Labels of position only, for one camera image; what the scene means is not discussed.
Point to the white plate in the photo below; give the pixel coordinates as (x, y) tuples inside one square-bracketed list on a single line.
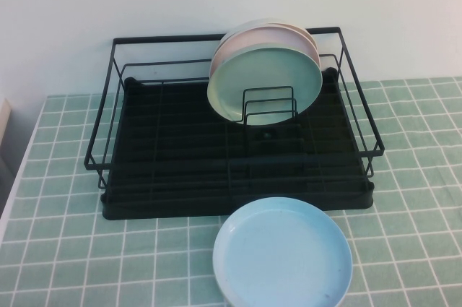
[(236, 27)]

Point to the light blue plate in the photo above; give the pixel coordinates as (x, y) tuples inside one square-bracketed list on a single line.
[(281, 249)]

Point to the mint green plate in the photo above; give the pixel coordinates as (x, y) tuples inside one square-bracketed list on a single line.
[(267, 68)]

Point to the cream plate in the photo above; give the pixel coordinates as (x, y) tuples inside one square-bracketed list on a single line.
[(307, 37)]

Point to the black plastic drip tray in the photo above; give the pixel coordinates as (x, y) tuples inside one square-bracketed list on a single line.
[(162, 141)]

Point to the pink plate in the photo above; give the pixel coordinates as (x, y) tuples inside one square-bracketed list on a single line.
[(245, 38)]

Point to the green checkered tablecloth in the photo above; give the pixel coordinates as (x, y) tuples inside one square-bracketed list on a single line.
[(415, 213)]

